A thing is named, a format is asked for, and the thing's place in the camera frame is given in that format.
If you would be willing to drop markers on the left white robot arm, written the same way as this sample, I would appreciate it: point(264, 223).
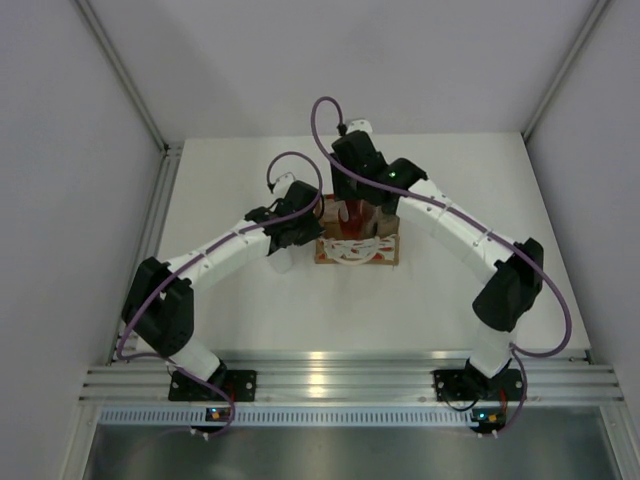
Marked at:
point(160, 304)

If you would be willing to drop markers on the translucent bottle with black cap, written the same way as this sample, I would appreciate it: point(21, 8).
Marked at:
point(281, 260)

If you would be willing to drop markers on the red bottle with red cap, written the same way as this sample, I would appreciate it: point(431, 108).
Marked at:
point(352, 219)

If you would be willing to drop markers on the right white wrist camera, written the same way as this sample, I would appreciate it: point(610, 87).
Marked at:
point(359, 124)

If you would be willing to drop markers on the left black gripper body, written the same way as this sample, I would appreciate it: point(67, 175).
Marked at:
point(308, 229)

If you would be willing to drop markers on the left aluminium frame post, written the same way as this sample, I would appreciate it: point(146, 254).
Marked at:
point(90, 17)

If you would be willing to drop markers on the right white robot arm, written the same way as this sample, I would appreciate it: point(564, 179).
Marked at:
point(508, 273)

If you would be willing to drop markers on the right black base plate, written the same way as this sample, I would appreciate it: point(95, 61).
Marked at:
point(450, 385)

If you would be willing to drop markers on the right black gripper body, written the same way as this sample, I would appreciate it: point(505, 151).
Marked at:
point(345, 185)

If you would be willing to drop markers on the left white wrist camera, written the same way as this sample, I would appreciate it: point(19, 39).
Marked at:
point(287, 177)

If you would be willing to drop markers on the aluminium frame post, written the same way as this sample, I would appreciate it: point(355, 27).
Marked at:
point(90, 17)
point(579, 42)

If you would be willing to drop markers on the aluminium mounting rail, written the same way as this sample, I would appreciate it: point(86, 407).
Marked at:
point(333, 378)

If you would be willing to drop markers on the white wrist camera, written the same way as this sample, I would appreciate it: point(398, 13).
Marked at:
point(287, 177)
point(359, 124)

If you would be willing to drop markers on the white slotted cable duct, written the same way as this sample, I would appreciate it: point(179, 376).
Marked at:
point(286, 416)

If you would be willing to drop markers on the right aluminium frame post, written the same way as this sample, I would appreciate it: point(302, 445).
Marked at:
point(579, 42)

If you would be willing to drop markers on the canvas bag with strawberry print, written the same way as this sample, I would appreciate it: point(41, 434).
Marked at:
point(379, 245)

